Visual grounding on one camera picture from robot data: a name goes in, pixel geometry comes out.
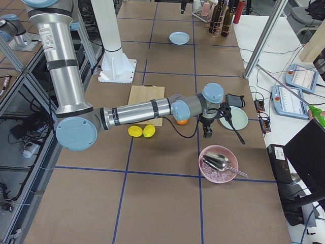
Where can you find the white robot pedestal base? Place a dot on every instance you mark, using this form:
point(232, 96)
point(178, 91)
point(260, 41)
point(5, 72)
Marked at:
point(115, 67)

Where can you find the orange fruit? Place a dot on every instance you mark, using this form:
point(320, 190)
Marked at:
point(182, 122)

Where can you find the copper wire bottle rack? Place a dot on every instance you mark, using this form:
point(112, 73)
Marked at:
point(219, 24)

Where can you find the light blue plate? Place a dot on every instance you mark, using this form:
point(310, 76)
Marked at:
point(179, 38)

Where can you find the light green plate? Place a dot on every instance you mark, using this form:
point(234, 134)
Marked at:
point(239, 119)

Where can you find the wooden cutting board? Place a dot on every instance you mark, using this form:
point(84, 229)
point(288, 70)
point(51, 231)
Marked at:
point(146, 93)

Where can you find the yellow lemon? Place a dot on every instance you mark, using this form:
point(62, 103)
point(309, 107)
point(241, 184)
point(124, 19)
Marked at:
point(149, 131)
point(135, 131)

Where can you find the yellow lemon upper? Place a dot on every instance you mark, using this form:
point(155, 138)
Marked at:
point(149, 131)

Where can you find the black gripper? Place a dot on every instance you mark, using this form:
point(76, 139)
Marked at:
point(206, 123)

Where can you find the pink bowl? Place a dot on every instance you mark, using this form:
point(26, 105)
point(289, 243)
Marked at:
point(213, 171)

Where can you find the yellow lemon lower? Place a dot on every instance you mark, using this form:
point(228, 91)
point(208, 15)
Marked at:
point(135, 131)

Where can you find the teach pendant tablet near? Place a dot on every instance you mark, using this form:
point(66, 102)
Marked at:
point(286, 104)

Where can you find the metal scoop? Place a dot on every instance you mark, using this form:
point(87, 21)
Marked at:
point(220, 163)

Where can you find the teach pendant tablet far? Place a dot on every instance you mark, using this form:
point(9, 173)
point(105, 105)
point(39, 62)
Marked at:
point(302, 77)

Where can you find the red bottle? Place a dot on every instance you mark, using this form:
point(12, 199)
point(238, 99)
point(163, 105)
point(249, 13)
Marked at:
point(239, 10)

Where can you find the black computer monitor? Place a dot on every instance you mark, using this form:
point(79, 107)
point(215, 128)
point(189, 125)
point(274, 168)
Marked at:
point(305, 151)

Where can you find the dark grey folded cloth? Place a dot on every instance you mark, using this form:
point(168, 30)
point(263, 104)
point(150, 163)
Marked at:
point(235, 100)

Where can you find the teach pendant tablet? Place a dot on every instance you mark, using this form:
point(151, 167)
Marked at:
point(302, 77)
point(286, 104)

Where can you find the dark wine bottle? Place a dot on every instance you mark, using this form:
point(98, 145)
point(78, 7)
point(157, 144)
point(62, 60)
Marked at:
point(215, 16)
point(227, 22)

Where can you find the aluminium frame post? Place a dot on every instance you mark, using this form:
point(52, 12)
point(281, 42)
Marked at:
point(270, 25)

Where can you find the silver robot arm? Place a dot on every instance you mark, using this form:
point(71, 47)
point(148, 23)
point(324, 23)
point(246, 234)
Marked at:
point(78, 121)
point(16, 35)

